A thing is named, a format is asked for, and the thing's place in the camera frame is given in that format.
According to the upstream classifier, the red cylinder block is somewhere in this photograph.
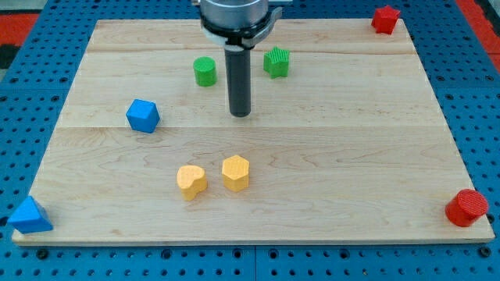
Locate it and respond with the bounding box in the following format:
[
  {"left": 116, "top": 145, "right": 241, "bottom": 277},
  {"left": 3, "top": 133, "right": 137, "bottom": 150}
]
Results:
[{"left": 445, "top": 189, "right": 489, "bottom": 227}]

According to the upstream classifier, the light wooden board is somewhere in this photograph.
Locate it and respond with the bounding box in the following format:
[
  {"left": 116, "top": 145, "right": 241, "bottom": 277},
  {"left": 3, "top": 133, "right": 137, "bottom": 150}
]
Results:
[{"left": 12, "top": 19, "right": 495, "bottom": 247}]

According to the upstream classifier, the green star block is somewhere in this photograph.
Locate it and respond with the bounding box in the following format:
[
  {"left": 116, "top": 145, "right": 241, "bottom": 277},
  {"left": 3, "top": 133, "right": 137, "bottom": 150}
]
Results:
[{"left": 263, "top": 47, "right": 290, "bottom": 79}]

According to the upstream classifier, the blue cube block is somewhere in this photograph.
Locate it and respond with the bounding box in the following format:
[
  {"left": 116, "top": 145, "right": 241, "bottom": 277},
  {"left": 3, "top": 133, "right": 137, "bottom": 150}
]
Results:
[{"left": 126, "top": 99, "right": 160, "bottom": 133}]

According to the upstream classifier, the red star block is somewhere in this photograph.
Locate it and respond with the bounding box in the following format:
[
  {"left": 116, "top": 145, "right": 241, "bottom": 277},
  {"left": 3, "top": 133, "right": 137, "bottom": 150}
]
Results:
[{"left": 371, "top": 5, "right": 401, "bottom": 35}]

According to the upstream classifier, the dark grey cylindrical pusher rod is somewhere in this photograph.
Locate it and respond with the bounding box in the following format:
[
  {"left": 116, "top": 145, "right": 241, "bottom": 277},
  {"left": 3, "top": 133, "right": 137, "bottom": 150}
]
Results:
[{"left": 224, "top": 49, "right": 251, "bottom": 117}]

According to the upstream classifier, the green cylinder block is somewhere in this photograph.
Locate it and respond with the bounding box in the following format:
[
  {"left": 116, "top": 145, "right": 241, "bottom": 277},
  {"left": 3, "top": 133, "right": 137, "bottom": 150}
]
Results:
[{"left": 193, "top": 56, "right": 217, "bottom": 87}]

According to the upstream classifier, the yellow hexagon block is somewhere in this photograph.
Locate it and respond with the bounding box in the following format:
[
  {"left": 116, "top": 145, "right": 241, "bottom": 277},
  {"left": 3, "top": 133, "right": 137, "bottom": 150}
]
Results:
[{"left": 222, "top": 155, "right": 249, "bottom": 192}]

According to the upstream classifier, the yellow heart block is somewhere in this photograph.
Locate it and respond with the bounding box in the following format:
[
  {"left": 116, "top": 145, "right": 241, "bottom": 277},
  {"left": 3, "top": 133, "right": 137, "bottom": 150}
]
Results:
[{"left": 177, "top": 165, "right": 208, "bottom": 201}]

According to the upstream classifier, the blue triangle block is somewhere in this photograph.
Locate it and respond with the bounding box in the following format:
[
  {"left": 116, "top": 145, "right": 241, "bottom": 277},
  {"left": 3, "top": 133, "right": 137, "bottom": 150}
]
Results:
[{"left": 7, "top": 196, "right": 53, "bottom": 234}]

